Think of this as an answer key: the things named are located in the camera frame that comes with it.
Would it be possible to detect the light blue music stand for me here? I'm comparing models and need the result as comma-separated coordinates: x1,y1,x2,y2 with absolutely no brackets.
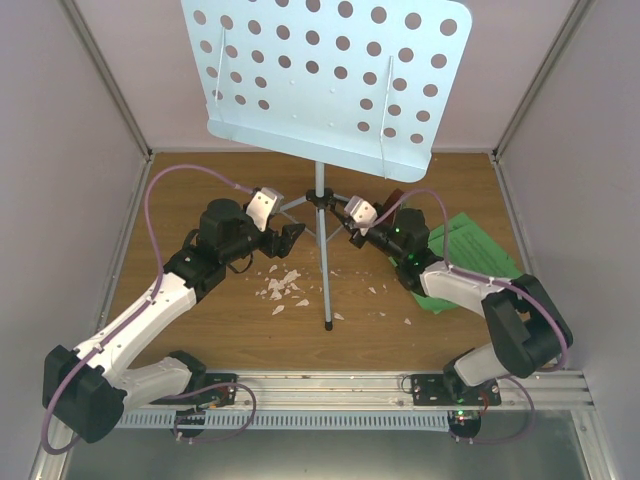
177,0,475,331

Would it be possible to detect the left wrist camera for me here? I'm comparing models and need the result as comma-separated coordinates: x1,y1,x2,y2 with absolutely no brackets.
245,187,283,232

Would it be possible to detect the wooden metronome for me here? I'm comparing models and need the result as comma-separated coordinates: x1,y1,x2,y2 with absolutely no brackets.
382,188,404,212

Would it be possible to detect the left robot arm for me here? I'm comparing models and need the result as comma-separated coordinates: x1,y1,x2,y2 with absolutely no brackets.
41,192,305,454

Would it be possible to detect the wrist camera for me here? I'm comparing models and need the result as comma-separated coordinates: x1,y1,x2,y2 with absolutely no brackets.
344,196,378,236
245,187,283,232

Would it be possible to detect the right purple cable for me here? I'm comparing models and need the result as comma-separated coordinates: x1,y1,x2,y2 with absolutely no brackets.
372,188,574,374

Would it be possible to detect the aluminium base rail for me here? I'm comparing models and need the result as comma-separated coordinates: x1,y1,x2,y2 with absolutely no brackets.
54,367,596,412

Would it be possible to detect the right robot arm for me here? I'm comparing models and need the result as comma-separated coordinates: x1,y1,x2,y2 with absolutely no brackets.
327,196,573,405

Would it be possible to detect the grey slotted cable duct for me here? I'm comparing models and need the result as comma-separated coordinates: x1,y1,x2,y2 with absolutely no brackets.
117,409,449,432

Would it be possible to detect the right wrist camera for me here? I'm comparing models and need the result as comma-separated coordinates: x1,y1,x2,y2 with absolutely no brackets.
344,196,378,236

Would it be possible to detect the green sheet music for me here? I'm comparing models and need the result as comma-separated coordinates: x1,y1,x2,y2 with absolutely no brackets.
412,293,458,314
428,213,521,281

